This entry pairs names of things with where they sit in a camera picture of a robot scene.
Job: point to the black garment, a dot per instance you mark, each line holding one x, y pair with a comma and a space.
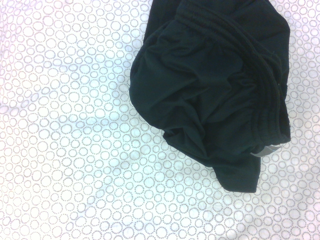
205, 95

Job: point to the white circle-print duvet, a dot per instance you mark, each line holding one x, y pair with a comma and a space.
65, 140

